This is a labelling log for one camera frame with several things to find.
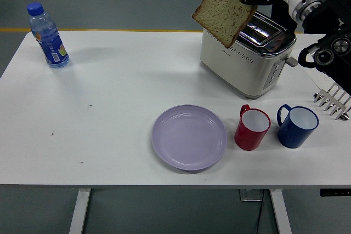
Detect blue-capped plastic drink bottle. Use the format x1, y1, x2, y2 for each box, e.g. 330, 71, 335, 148
26, 2, 70, 69

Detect silver metal toast rack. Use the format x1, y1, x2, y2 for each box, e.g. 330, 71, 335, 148
313, 82, 351, 121

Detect lilac round plate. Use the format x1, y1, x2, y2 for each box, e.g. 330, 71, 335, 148
151, 104, 228, 172

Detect cream and chrome toaster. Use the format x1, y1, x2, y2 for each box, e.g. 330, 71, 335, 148
199, 11, 299, 100

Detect black table control panel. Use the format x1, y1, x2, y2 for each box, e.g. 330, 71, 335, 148
319, 189, 351, 197

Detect blue mug white inside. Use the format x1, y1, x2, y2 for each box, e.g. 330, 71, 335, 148
276, 104, 320, 149

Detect slice of toast bread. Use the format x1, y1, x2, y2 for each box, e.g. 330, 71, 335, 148
191, 0, 258, 49

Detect red mug white inside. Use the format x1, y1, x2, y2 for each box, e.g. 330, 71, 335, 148
234, 104, 271, 151

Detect white paper sheet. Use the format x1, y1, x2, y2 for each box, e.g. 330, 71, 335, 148
296, 43, 334, 90

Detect black cable under table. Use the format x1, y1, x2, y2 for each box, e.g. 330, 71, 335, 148
256, 189, 265, 234

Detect grey bracket under table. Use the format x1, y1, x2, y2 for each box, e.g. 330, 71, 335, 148
238, 189, 264, 202

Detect white table leg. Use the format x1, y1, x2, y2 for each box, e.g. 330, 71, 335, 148
268, 189, 293, 234
68, 189, 92, 234

